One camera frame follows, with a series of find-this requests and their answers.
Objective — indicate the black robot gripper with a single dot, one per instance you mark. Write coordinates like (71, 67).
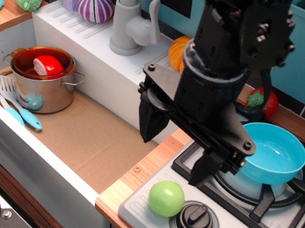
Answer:
(202, 104)

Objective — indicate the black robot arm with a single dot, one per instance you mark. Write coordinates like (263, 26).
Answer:
(234, 38)

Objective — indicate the green toy pear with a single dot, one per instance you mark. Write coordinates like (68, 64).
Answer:
(166, 198)

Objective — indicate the blue plastic bowl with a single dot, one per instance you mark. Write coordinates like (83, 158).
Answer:
(279, 155)

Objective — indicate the brown transparent plastic bowl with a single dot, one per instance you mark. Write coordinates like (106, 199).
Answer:
(22, 62)

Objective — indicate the red toy strawberry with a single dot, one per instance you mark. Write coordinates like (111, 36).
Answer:
(256, 98)

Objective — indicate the orange toy pumpkin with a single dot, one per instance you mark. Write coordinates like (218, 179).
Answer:
(176, 53)

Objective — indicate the black stove knob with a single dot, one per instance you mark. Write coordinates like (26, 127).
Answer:
(194, 215)

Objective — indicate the white toy sink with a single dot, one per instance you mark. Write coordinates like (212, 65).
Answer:
(86, 147)

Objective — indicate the grey toy faucet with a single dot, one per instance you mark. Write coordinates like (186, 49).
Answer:
(130, 30)

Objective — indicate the steel cooking pot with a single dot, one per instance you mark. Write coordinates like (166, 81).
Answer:
(45, 96)

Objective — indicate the purple striped toy onion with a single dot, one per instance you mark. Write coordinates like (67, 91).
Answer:
(95, 11)

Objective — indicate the grey slotted spatula blue handle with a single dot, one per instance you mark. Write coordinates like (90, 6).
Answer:
(8, 91)

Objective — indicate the grey spoon blue handle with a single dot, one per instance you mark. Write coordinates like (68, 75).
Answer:
(10, 110)

